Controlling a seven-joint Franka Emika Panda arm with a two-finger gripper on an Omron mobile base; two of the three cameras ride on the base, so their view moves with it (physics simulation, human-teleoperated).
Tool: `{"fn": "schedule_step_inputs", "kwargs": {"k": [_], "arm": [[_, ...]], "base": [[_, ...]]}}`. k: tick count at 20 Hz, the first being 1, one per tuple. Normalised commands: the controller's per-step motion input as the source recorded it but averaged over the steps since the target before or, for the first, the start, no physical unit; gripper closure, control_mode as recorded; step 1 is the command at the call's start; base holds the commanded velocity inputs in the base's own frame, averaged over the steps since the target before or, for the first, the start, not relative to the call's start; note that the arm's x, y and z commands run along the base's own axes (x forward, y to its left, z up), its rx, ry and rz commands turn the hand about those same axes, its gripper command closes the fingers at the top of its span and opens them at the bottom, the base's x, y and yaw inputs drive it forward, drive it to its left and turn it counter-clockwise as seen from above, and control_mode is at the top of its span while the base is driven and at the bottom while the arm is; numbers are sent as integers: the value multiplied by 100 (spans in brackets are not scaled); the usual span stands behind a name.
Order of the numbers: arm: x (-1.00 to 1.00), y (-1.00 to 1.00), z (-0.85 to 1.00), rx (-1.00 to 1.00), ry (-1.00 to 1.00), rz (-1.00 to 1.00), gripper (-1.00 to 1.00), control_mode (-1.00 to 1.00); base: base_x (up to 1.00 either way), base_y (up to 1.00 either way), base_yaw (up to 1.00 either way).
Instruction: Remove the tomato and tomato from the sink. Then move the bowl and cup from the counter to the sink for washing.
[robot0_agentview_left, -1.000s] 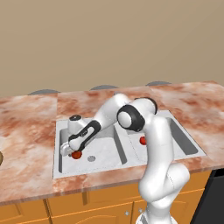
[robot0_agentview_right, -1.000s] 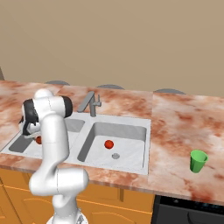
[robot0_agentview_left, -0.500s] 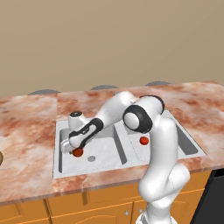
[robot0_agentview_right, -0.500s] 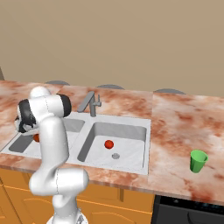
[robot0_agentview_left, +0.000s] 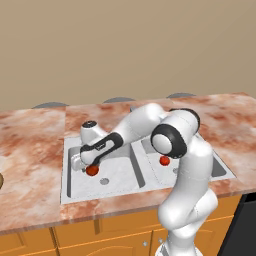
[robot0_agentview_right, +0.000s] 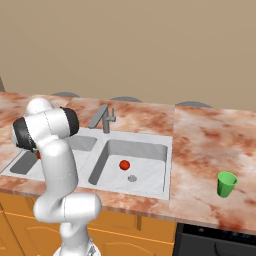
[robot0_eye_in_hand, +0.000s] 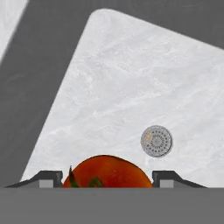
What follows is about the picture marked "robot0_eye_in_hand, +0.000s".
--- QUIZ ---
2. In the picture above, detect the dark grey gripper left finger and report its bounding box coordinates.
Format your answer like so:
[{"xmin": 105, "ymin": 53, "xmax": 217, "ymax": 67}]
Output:
[{"xmin": 4, "ymin": 170, "xmax": 64, "ymax": 189}]

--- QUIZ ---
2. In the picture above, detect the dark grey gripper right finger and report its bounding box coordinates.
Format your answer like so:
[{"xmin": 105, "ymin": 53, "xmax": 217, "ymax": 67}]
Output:
[{"xmin": 151, "ymin": 170, "xmax": 208, "ymax": 189}]

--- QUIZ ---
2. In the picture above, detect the round grey sink drain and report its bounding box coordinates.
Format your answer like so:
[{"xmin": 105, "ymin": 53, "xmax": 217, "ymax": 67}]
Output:
[{"xmin": 140, "ymin": 124, "xmax": 174, "ymax": 158}]

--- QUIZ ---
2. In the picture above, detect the red tomato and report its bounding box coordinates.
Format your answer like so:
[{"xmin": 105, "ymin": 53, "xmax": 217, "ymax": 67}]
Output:
[{"xmin": 62, "ymin": 154, "xmax": 154, "ymax": 189}]

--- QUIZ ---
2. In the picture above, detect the grey sink basin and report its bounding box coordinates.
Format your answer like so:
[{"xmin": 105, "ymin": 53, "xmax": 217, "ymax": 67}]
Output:
[{"xmin": 0, "ymin": 0, "xmax": 224, "ymax": 189}]

